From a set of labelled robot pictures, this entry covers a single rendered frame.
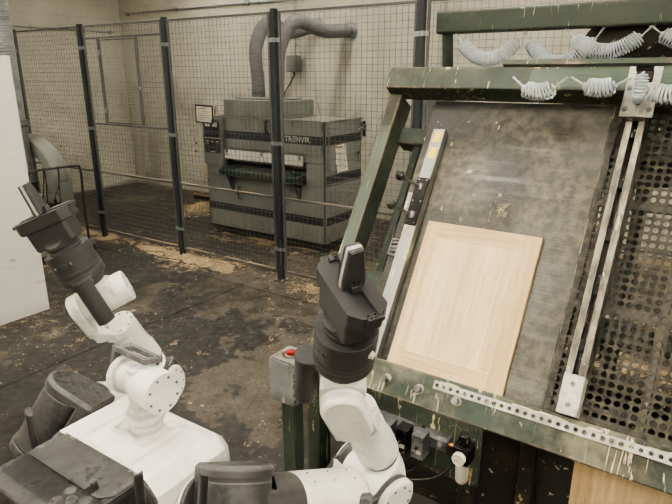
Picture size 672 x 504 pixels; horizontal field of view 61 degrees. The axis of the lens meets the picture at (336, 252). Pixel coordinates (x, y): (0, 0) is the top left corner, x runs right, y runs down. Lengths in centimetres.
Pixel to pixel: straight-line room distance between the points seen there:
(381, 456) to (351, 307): 36
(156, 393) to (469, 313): 140
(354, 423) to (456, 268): 138
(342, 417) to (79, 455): 40
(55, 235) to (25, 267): 411
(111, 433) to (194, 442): 14
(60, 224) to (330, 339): 62
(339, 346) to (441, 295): 143
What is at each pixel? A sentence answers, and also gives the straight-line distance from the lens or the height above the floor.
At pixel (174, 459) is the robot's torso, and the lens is 93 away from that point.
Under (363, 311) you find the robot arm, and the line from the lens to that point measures 69.
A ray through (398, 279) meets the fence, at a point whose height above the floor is 116.
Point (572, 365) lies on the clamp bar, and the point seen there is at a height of 105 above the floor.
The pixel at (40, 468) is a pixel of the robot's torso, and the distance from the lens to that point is 99.
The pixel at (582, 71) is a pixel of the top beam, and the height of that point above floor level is 192.
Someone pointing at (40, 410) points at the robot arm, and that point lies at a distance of 116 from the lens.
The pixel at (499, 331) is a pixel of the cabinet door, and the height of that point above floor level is 107.
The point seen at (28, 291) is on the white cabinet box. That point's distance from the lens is 535.
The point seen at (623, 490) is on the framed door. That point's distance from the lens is 227.
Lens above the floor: 191
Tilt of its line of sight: 17 degrees down
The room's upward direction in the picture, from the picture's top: straight up
